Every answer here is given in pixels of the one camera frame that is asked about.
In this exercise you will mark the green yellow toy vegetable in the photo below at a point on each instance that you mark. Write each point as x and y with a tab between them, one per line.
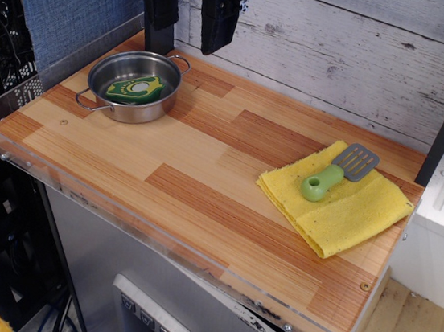
135	91

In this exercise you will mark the yellow folded napkin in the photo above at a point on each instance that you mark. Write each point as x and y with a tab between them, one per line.
349	213

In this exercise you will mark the stainless steel pot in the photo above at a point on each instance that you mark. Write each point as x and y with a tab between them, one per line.
134	64

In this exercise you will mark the blue fabric panel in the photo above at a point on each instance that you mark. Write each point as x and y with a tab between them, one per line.
62	28

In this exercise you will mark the clear acrylic table guard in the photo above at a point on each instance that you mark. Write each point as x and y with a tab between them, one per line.
185	185

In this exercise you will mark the silver cabinet with dispenser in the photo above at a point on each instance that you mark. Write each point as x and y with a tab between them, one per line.
120	284

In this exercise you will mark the black vertical post left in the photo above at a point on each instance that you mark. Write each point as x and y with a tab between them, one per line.
160	42

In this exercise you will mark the green handled grey spatula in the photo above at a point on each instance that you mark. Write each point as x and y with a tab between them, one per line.
354	163

